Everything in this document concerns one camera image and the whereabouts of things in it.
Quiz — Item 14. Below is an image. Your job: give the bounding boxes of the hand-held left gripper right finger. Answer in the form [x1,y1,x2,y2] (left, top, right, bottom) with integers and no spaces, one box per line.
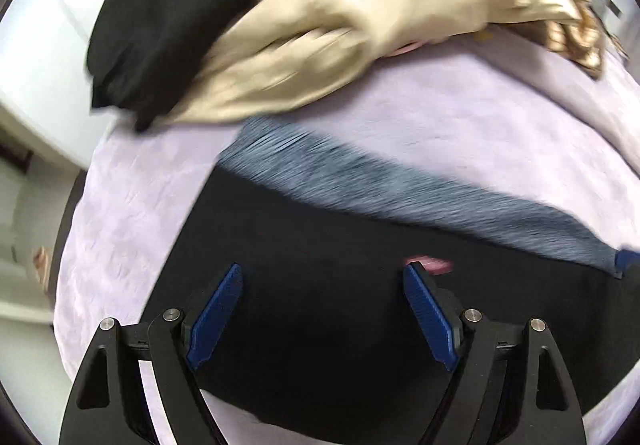
[403,261,586,445]

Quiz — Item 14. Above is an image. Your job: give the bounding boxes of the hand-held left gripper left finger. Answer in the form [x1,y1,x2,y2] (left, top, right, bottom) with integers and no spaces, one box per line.
[59,262,244,445]

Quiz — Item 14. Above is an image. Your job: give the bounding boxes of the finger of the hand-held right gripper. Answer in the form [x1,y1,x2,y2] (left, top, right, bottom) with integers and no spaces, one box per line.
[614,249,640,278]

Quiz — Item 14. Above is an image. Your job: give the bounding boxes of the black pants with grey waistband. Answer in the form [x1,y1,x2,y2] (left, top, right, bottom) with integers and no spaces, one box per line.
[142,117,640,431]

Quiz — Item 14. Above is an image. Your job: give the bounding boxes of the lavender embossed blanket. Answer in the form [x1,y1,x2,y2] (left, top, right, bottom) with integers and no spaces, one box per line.
[52,32,640,445]

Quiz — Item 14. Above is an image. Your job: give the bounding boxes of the striped tan cloth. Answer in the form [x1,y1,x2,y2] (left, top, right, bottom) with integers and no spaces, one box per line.
[540,5,608,78]

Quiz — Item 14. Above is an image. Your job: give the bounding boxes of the white wardrobe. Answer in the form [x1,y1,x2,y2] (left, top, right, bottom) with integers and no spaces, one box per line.
[0,0,146,170]

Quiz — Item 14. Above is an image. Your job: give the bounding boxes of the black garment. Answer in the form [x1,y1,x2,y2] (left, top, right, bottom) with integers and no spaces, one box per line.
[86,0,466,133]

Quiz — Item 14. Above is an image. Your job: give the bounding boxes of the beige jacket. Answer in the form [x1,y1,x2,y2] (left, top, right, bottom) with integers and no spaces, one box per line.
[165,0,601,126]

